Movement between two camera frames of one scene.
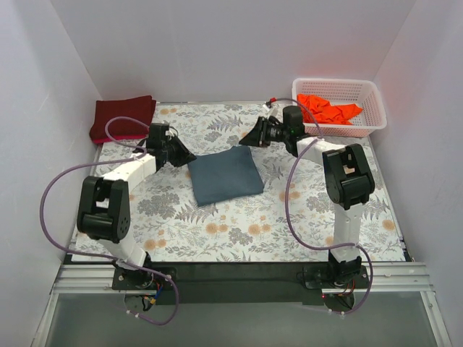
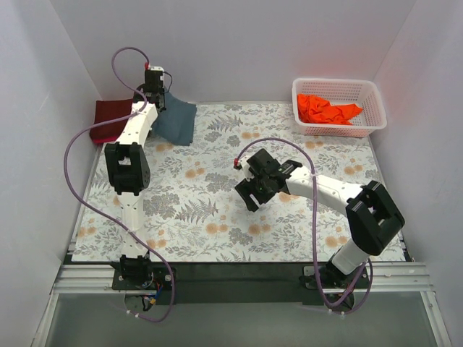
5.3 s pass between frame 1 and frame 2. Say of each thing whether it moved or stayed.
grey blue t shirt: moved
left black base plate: stayed
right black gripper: moved
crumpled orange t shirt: stayed
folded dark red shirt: stayed
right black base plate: stayed
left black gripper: moved
